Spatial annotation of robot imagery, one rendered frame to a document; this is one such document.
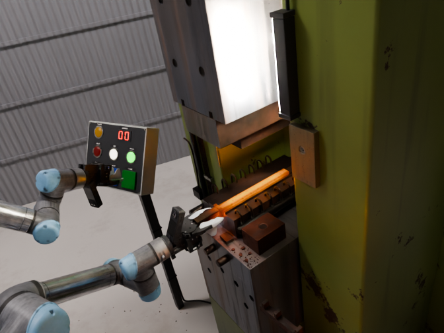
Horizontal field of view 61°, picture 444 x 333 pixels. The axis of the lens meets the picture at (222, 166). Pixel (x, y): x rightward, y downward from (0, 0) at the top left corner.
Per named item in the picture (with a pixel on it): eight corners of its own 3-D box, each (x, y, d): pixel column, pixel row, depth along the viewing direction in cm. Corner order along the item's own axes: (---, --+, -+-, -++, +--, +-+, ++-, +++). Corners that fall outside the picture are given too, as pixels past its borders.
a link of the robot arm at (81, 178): (76, 191, 131) (61, 187, 135) (87, 190, 135) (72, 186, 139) (78, 170, 130) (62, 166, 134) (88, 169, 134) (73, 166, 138)
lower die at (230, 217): (236, 238, 132) (233, 219, 127) (205, 212, 146) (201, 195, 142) (320, 185, 150) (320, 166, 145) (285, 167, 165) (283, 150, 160)
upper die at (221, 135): (221, 149, 113) (215, 120, 108) (186, 130, 128) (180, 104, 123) (318, 101, 131) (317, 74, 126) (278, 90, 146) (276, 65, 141)
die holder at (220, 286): (263, 353, 141) (250, 269, 118) (207, 293, 169) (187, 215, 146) (361, 273, 165) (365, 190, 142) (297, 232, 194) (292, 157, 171)
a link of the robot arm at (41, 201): (29, 228, 124) (39, 200, 121) (31, 210, 133) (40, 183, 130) (54, 232, 128) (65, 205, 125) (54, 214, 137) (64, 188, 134)
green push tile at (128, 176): (133, 190, 156) (135, 172, 155) (120, 187, 160) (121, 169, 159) (136, 190, 158) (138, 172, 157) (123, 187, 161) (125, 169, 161)
